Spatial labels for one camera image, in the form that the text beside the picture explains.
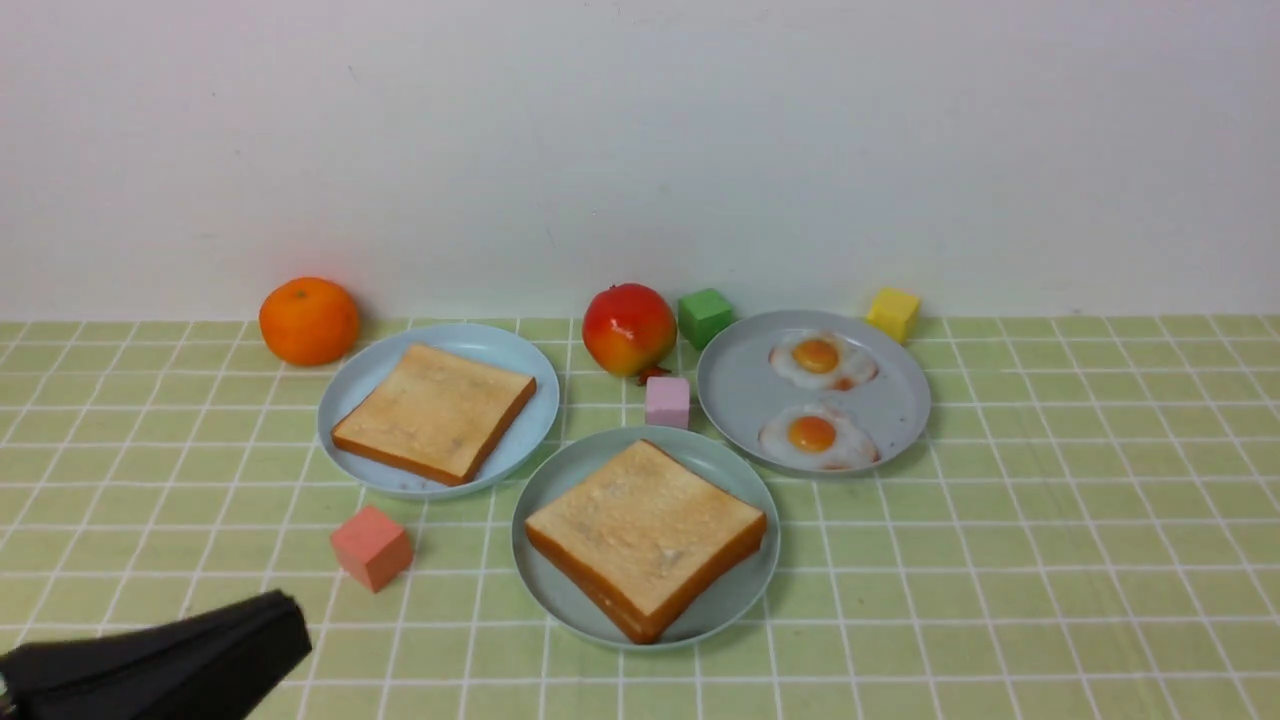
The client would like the light blue bread plate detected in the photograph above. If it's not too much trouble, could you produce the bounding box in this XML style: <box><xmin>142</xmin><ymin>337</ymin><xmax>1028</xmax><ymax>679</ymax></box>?
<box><xmin>316</xmin><ymin>323</ymin><xmax>561</xmax><ymax>501</ymax></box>

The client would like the back fried egg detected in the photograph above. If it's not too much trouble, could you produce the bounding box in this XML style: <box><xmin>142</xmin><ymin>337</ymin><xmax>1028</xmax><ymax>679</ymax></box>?
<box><xmin>768</xmin><ymin>331</ymin><xmax>879</xmax><ymax>392</ymax></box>

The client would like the red pomegranate fruit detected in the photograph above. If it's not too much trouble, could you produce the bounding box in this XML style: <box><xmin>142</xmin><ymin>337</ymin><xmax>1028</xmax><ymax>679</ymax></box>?
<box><xmin>581</xmin><ymin>283</ymin><xmax>678</xmax><ymax>386</ymax></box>

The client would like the green cube block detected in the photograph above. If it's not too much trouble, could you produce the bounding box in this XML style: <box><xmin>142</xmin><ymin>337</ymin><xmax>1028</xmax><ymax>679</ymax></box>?
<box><xmin>677</xmin><ymin>288</ymin><xmax>736</xmax><ymax>351</ymax></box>

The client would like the front fried egg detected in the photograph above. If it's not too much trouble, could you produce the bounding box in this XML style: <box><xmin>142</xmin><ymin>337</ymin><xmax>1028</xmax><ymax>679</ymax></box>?
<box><xmin>758</xmin><ymin>404</ymin><xmax>881</xmax><ymax>471</ymax></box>

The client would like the teal centre plate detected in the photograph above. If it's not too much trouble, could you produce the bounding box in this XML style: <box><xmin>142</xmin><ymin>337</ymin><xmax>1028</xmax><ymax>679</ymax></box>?
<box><xmin>511</xmin><ymin>427</ymin><xmax>782</xmax><ymax>653</ymax></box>

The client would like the fried egg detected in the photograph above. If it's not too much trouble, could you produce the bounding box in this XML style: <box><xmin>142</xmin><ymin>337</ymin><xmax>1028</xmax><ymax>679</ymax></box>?
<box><xmin>758</xmin><ymin>404</ymin><xmax>881</xmax><ymax>471</ymax></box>
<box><xmin>768</xmin><ymin>331</ymin><xmax>879</xmax><ymax>392</ymax></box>

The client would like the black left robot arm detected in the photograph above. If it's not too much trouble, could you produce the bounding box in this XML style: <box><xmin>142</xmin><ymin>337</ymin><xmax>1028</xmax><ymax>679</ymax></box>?
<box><xmin>1</xmin><ymin>591</ymin><xmax>314</xmax><ymax>719</ymax></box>

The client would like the yellow cube block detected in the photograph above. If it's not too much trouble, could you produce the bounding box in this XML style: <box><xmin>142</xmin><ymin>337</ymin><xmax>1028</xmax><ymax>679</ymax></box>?
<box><xmin>865</xmin><ymin>287</ymin><xmax>922</xmax><ymax>345</ymax></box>

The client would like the salmon red cube block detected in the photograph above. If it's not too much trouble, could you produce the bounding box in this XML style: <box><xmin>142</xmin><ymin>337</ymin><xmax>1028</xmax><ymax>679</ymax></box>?
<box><xmin>330</xmin><ymin>505</ymin><xmax>413</xmax><ymax>594</ymax></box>

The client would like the toast slice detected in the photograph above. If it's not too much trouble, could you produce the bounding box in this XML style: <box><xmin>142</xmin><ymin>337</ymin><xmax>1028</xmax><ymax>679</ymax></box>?
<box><xmin>524</xmin><ymin>439</ymin><xmax>769</xmax><ymax>646</ymax></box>
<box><xmin>330</xmin><ymin>345</ymin><xmax>538</xmax><ymax>487</ymax></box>

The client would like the grey egg plate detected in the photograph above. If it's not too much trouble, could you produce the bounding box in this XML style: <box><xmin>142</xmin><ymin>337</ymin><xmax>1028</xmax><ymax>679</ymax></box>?
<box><xmin>698</xmin><ymin>310</ymin><xmax>933</xmax><ymax>478</ymax></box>

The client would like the orange mandarin fruit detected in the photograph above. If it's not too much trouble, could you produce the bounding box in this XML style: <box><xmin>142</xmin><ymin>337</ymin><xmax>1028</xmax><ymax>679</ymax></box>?
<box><xmin>259</xmin><ymin>277</ymin><xmax>361</xmax><ymax>366</ymax></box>

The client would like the pink cube block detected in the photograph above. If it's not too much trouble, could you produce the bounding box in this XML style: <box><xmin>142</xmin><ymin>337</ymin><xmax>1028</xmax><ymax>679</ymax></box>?
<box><xmin>645</xmin><ymin>375</ymin><xmax>691</xmax><ymax>430</ymax></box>

